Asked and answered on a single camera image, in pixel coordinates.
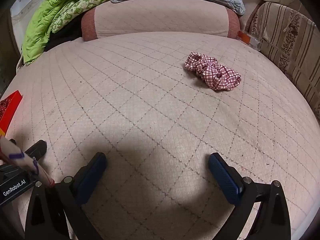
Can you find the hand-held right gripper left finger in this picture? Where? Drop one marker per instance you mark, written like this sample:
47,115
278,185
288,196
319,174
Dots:
92,175

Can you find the red white plaid scrunchie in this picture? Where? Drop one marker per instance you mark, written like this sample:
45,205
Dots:
215,72

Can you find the pink bolster pillow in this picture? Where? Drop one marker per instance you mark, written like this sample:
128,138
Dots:
160,17

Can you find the green quilt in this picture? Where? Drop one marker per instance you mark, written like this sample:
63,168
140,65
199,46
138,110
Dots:
50,7

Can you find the red tray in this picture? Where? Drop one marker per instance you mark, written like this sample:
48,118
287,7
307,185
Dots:
11,112

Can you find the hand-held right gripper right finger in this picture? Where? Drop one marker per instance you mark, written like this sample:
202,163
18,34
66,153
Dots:
225,180

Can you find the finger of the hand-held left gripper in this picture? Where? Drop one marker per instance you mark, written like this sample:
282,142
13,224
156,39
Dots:
38,148

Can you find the beige stick with blue marks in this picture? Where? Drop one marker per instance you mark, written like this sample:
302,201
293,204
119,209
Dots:
20,160

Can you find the striped floral cushion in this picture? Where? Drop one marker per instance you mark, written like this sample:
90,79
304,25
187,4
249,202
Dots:
287,42

